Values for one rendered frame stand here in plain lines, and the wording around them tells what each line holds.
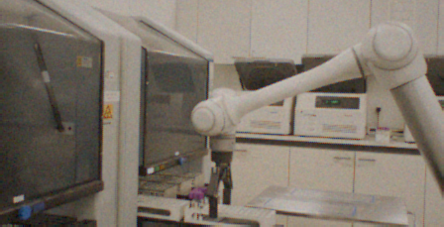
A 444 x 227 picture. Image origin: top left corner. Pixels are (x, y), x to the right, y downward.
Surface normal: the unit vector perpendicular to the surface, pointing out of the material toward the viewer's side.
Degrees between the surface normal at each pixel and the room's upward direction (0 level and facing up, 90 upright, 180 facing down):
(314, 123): 90
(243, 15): 90
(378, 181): 90
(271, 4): 90
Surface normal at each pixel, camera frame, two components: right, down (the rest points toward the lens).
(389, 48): -0.29, -0.08
